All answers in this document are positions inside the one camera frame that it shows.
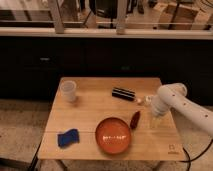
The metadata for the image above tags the cardboard box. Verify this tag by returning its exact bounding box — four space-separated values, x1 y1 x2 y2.
158 3 198 30

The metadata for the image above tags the small bottle with pink cap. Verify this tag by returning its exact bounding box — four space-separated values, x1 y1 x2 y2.
136 95 153 106

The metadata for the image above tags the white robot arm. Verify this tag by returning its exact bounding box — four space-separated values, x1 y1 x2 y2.
150 83 213 138

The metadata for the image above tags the wooden folding table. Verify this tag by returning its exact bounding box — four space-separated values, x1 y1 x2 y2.
38 77 184 161

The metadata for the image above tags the clear plastic cup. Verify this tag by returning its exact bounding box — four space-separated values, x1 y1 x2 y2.
59 80 77 102

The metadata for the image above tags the orange round plate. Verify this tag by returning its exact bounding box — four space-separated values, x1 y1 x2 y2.
95 117 131 154

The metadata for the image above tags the black cable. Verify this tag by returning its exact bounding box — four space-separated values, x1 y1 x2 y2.
180 138 213 171

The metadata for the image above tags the blue sponge cloth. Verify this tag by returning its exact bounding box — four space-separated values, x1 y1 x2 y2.
57 129 80 148

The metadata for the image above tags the black cylindrical case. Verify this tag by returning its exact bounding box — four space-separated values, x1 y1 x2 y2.
112 88 135 101

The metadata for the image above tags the dark red chili pepper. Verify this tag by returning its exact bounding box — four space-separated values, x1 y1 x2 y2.
130 111 140 129

